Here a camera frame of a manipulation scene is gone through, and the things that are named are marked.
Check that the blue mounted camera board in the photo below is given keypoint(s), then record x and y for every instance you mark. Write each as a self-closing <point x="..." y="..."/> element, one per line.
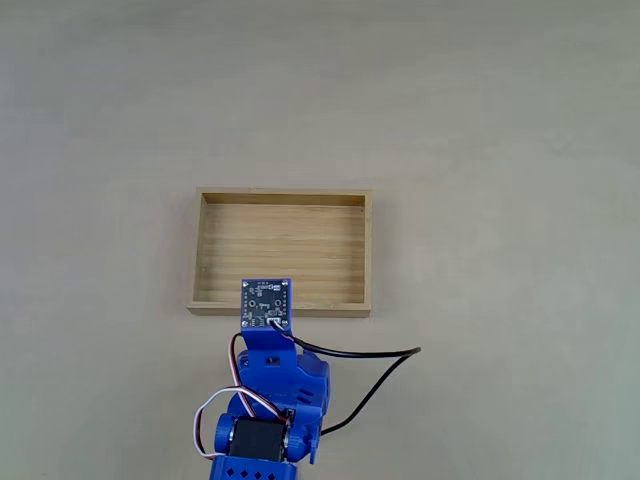
<point x="265" y="302"/>

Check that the wooden box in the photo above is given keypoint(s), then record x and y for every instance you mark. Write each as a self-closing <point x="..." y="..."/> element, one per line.
<point x="285" y="240"/>

